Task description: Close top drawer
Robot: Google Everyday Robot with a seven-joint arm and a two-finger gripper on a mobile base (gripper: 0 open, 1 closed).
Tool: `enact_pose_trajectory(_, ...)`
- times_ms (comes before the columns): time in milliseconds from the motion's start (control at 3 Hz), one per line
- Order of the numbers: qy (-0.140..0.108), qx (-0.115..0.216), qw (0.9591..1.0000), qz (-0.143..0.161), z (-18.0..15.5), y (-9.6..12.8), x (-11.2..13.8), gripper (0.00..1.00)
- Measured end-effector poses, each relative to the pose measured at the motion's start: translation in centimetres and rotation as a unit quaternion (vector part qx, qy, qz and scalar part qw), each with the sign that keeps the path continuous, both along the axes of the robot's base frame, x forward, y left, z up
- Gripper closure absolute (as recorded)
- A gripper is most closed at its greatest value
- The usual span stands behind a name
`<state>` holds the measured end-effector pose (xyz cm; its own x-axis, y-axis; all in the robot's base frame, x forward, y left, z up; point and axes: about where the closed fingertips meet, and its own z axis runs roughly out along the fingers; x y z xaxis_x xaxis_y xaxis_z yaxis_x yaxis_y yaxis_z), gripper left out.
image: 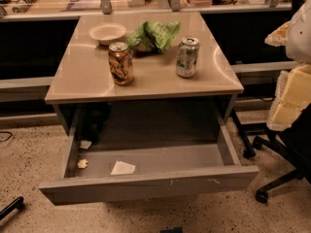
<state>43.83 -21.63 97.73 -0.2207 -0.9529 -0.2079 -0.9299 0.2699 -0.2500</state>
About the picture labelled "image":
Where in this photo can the green chip bag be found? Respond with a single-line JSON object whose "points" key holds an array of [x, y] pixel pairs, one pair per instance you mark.
{"points": [[153, 36]]}

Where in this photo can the small white paper piece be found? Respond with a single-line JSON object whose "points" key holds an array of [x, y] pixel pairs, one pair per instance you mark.
{"points": [[85, 145]]}

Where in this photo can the white paper scrap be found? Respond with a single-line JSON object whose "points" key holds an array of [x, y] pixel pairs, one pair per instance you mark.
{"points": [[123, 168]]}

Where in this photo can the brown soda can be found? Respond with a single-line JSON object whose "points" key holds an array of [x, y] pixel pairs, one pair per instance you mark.
{"points": [[120, 62]]}

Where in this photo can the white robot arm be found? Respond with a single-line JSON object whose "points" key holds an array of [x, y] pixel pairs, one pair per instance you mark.
{"points": [[295, 35]]}

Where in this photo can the padded gripper body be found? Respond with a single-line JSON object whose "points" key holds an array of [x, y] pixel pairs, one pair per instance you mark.
{"points": [[299, 39]]}

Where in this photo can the grey top drawer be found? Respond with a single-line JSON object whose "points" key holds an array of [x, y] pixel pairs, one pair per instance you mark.
{"points": [[179, 147]]}

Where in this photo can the white bowl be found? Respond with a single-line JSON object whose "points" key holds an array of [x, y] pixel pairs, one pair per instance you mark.
{"points": [[107, 32]]}

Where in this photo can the black office chair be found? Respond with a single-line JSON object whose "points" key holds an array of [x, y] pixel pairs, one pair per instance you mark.
{"points": [[288, 127]]}

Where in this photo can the white green soda can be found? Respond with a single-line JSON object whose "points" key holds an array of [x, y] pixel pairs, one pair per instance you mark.
{"points": [[187, 57]]}

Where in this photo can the small yellow crumpled scrap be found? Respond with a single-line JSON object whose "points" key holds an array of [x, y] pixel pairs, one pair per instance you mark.
{"points": [[82, 164]]}

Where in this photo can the long background workbench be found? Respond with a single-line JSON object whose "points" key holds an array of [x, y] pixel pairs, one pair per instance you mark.
{"points": [[74, 9]]}

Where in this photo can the black bar on floor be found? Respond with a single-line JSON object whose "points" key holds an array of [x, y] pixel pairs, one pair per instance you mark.
{"points": [[17, 204]]}

